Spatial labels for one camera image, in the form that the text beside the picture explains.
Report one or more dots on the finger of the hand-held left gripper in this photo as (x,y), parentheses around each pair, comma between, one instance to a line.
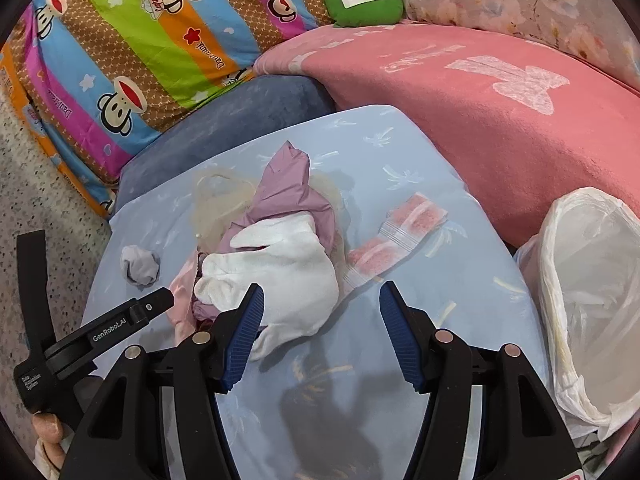
(155,304)

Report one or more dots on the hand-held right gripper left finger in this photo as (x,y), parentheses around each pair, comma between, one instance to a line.
(247,330)

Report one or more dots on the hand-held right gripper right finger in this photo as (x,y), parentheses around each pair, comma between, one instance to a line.
(400,330)

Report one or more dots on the grey-white tissue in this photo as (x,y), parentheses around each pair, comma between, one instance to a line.
(135,260)

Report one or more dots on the white cloth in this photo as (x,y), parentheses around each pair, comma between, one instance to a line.
(290,270)

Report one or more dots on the translucent plastic bag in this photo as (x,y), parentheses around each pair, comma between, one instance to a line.
(220,210)

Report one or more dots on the purple plastic bag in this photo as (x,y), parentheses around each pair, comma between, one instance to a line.
(280,195)

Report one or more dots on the white trash bag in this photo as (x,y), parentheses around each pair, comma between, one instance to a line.
(575,240)

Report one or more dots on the person's left hand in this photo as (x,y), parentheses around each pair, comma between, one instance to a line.
(49,432)

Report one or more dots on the light pink plastic wrapper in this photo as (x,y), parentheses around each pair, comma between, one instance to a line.
(182,290)

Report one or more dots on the pink striped zip packet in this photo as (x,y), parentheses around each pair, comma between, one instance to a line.
(415,215)
(372,260)

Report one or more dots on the light blue palm-print sheet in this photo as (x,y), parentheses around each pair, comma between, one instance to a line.
(390,170)

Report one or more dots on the grey speckled mat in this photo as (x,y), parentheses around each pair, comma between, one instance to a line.
(40,185)

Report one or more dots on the blue-grey velvet pillow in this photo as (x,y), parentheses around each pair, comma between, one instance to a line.
(240,115)

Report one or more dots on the pink blanket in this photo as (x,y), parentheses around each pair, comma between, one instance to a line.
(450,125)

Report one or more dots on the green plush cushion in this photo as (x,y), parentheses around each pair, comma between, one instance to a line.
(360,7)

